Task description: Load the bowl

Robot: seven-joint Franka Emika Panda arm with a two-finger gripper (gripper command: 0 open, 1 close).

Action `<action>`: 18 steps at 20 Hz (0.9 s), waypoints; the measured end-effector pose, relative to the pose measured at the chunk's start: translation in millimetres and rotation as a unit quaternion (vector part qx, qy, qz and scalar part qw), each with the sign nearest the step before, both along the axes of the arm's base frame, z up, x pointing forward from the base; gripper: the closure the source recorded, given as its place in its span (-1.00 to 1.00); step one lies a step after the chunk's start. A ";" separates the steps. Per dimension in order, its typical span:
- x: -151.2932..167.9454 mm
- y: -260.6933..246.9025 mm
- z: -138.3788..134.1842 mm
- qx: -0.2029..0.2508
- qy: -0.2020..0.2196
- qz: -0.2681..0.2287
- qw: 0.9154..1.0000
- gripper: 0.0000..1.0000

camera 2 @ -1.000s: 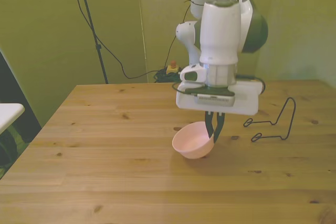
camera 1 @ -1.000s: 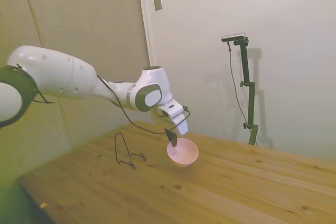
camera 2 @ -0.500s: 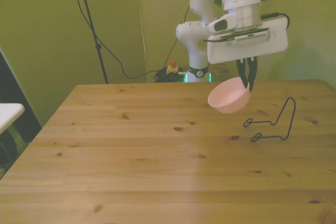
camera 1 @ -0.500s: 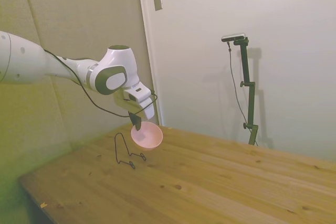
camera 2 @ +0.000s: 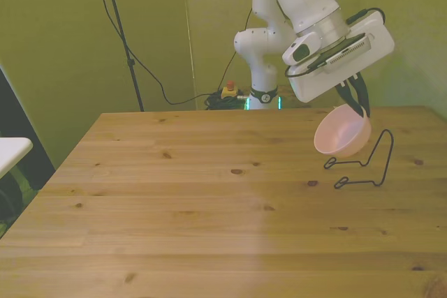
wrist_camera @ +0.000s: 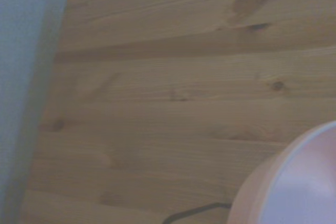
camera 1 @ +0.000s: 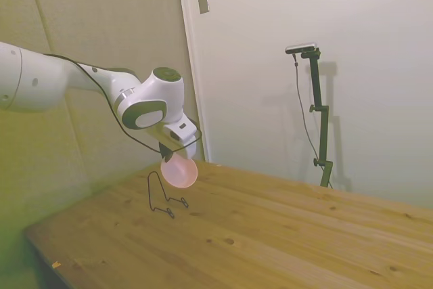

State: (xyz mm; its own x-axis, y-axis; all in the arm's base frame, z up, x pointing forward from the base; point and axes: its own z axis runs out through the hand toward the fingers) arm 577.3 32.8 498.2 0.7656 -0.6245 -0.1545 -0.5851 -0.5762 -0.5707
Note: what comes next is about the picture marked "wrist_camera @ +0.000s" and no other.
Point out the pink bowl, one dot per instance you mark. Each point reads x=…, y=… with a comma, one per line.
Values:
x=294, y=182

